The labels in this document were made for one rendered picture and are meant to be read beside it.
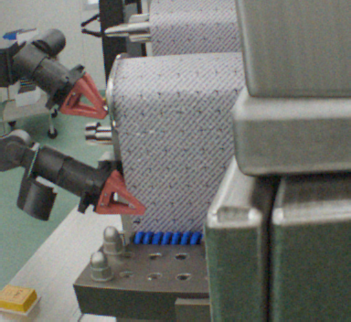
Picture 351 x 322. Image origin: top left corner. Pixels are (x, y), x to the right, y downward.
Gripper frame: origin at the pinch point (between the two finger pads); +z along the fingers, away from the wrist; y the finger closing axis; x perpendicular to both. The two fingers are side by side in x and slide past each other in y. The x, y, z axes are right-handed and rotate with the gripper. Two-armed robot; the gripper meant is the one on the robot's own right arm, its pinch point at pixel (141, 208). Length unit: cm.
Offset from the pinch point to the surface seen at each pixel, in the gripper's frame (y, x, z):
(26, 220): -221, -168, -90
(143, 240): 2.7, -3.9, 2.5
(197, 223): 0.3, 1.9, 9.5
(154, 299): 20.0, -2.5, 8.7
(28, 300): 10.5, -24.3, -12.5
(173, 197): 0.2, 4.5, 4.1
